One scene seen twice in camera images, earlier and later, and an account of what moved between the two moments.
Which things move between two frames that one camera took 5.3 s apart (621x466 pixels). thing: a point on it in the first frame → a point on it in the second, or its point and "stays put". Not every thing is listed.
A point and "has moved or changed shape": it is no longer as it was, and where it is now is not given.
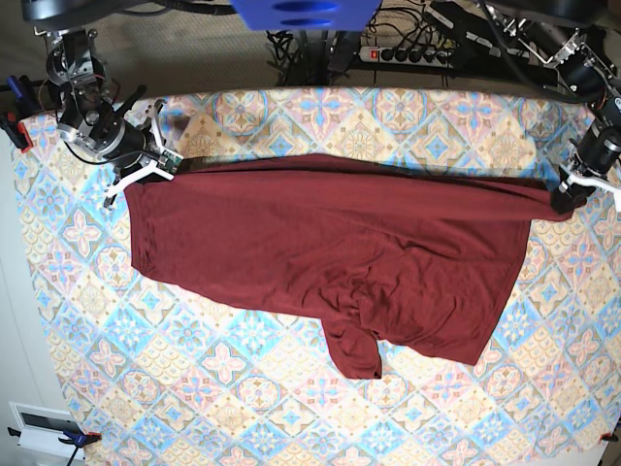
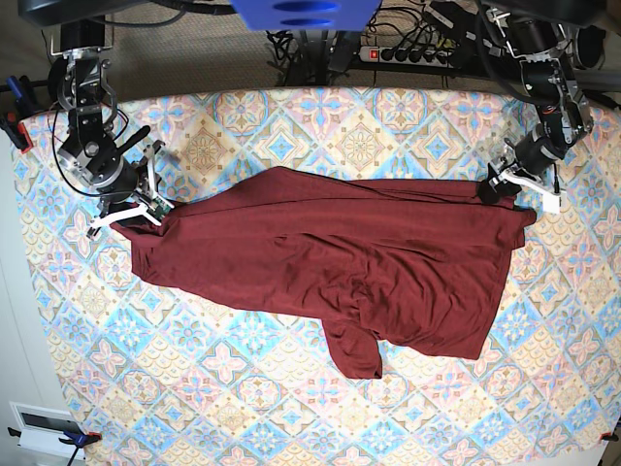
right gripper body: [569, 195] → [528, 161]
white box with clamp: [41, 428] stays put
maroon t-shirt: [377, 249] has moved or changed shape
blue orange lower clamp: [73, 437] stays put
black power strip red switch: [407, 57] stays put
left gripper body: [121, 143] → [127, 186]
